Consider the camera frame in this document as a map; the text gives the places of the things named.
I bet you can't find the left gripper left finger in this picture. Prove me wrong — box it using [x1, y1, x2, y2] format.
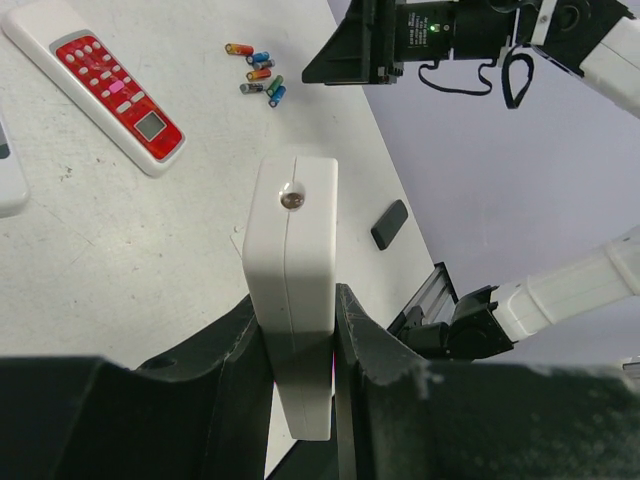
[1, 299, 273, 479]

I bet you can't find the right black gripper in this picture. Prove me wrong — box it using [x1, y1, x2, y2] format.
[301, 0, 455, 85]

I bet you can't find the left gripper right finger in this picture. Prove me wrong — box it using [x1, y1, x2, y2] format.
[335, 284, 639, 479]

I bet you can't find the green battery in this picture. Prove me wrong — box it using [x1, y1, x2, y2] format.
[266, 75, 284, 97]

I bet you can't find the black remote control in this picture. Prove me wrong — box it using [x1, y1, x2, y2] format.
[370, 199, 409, 251]

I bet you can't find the slim white remote control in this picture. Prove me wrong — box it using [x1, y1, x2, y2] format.
[242, 155, 338, 441]

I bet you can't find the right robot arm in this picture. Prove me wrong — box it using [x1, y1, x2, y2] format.
[292, 1, 639, 327]

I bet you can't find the red white remote control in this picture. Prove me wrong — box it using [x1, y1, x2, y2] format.
[1, 1, 186, 178]

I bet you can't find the grey white remote control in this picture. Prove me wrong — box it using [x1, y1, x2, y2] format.
[0, 115, 30, 218]

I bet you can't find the blue battery bottom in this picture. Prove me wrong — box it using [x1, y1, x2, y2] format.
[269, 85, 286, 108]

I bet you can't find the blue battery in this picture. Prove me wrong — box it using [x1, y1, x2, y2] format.
[269, 85, 286, 108]
[246, 51, 270, 64]

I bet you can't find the black silver battery top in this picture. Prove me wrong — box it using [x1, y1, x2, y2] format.
[253, 59, 275, 71]

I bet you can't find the black silver battery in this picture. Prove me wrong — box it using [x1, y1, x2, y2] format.
[239, 83, 265, 95]
[253, 59, 275, 71]

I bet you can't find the orange battery middle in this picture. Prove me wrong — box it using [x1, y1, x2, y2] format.
[246, 68, 272, 82]

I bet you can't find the orange battery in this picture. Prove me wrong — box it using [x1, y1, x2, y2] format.
[225, 43, 254, 56]
[246, 68, 272, 82]

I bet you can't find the blue battery top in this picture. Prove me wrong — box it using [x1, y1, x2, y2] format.
[246, 51, 270, 64]

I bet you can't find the black silver battery bottom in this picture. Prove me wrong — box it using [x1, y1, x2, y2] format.
[239, 83, 265, 95]

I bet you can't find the orange battery top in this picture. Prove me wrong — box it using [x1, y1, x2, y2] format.
[225, 43, 254, 56]

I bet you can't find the aluminium frame rail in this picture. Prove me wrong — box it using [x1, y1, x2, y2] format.
[387, 262, 458, 336]

